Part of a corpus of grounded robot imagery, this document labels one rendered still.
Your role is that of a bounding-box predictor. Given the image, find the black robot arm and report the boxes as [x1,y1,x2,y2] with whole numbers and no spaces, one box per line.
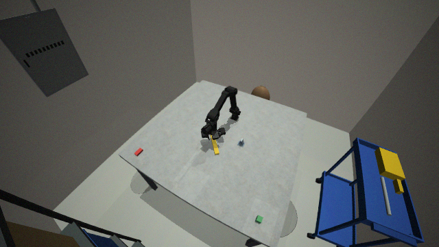
[201,86,241,140]

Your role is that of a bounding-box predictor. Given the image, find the yellow bar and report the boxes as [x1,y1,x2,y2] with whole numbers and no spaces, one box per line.
[211,136,219,155]

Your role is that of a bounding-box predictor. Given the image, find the small red block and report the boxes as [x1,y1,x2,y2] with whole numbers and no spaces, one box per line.
[134,148,143,156]

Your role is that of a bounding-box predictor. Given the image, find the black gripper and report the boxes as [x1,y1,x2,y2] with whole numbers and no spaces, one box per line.
[201,128,226,140]

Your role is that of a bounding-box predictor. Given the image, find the small green block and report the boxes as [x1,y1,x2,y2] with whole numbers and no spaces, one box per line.
[256,215,263,223]

